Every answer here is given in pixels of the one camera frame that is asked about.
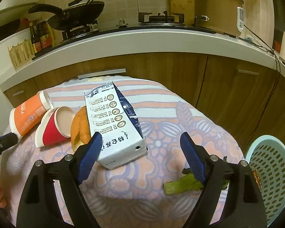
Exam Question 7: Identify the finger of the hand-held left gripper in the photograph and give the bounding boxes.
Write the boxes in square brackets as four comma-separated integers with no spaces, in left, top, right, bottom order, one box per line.
[0,133,19,162]

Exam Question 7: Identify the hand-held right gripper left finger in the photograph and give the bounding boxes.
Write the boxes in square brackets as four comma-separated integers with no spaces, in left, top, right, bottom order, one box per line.
[16,132,103,228]

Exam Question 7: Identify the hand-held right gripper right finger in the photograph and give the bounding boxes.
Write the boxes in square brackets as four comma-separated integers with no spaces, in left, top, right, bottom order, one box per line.
[180,132,268,228]

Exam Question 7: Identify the green vegetable scrap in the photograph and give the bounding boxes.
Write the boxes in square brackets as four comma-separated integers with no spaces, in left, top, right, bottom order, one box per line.
[163,155,230,195]

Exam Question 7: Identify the white blue milk carton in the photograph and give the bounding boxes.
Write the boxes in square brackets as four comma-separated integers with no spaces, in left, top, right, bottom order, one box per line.
[84,81,148,170]

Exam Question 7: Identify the orange white paper cup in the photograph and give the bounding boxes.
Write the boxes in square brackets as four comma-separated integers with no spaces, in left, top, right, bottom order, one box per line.
[9,90,53,140]

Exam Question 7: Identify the orange snack bag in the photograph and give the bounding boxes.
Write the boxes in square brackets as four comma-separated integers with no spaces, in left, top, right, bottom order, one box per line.
[252,170,262,190]

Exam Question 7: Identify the light blue plastic basket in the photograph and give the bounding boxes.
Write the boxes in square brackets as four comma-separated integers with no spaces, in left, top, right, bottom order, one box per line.
[244,135,285,228]

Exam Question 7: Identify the orange bread bun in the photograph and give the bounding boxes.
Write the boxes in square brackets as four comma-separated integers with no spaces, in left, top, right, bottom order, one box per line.
[70,106,92,152]

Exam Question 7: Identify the pink purple patterned blanket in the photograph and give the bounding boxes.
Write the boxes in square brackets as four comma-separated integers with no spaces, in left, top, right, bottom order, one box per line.
[2,76,246,228]

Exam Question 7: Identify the red paper cup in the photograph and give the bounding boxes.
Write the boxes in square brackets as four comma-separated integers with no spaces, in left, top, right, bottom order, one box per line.
[35,106,76,148]

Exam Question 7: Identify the woven chopstick holder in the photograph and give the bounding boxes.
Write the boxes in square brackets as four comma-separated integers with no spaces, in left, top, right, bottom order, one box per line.
[8,39,37,70]

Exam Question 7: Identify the wooden base cabinets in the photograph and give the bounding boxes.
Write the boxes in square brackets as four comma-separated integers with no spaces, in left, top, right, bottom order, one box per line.
[2,51,285,152]

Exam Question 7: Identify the dark sauce bottle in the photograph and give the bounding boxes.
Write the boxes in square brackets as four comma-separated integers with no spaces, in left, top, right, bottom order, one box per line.
[37,20,53,49]
[30,22,42,53]

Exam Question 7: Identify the black glass gas stove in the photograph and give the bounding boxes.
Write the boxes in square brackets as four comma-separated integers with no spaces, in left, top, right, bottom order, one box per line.
[32,11,216,61]

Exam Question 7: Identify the black wok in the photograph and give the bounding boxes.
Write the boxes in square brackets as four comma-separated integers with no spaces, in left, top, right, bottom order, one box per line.
[28,1,105,31]

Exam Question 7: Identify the white plug-in power meter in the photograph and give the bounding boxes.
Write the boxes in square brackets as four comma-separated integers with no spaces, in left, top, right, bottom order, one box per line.
[236,7,246,30]

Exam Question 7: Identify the brown rice cooker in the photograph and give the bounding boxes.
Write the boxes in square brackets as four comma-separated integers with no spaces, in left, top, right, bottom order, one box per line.
[191,0,245,36]

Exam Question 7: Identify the black power cable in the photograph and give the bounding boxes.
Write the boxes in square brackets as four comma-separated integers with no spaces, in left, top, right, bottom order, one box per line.
[243,24,282,148]

